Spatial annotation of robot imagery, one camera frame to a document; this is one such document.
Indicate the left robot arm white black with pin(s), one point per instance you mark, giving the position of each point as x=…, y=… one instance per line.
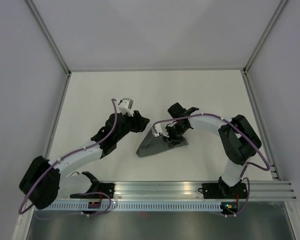
x=41, y=181

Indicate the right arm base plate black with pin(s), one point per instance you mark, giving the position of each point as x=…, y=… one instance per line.
x=213, y=190

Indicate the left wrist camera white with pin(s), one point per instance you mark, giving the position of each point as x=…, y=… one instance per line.
x=125, y=106

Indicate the aluminium rail front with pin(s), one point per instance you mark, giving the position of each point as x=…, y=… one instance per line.
x=188, y=191

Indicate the left aluminium frame post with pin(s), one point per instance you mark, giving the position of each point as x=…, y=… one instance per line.
x=47, y=35

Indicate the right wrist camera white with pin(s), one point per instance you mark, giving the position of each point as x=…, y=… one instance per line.
x=156, y=130

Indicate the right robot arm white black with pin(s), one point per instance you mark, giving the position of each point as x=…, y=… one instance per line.
x=239, y=140

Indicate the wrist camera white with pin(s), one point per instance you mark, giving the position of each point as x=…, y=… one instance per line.
x=156, y=130
x=125, y=106

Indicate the grey cloth napkin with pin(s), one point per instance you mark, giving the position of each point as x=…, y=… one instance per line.
x=153, y=145

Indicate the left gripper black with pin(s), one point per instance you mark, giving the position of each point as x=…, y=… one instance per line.
x=139, y=122

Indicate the white slotted cable duct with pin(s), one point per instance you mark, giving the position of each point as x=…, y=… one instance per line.
x=137, y=206

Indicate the right aluminium frame post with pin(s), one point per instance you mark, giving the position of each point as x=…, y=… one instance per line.
x=265, y=34

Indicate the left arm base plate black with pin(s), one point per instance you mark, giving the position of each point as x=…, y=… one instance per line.
x=96, y=191

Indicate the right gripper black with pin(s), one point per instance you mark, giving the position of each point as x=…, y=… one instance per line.
x=171, y=140

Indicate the aluminium frame post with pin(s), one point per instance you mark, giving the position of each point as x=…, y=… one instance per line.
x=265, y=34
x=47, y=35

